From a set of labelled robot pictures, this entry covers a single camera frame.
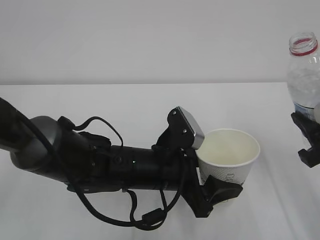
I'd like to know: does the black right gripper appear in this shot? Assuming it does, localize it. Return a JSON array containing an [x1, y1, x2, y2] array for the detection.
[[291, 112, 320, 168]]

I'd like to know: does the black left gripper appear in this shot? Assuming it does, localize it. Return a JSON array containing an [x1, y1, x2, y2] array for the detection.
[[151, 147, 243, 218]]

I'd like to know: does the white paper cup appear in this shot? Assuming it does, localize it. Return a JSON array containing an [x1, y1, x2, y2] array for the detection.
[[195, 128, 261, 186]]

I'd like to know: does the clear plastic water bottle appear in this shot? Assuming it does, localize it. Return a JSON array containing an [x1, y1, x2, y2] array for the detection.
[[286, 31, 320, 121]]

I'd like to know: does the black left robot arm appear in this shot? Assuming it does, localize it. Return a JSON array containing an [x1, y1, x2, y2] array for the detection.
[[0, 99, 243, 224]]

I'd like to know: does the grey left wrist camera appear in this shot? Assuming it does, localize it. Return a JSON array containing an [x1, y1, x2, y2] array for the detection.
[[156, 106, 205, 150]]

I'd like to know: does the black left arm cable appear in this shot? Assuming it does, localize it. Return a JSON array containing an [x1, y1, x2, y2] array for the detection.
[[17, 109, 186, 231]]

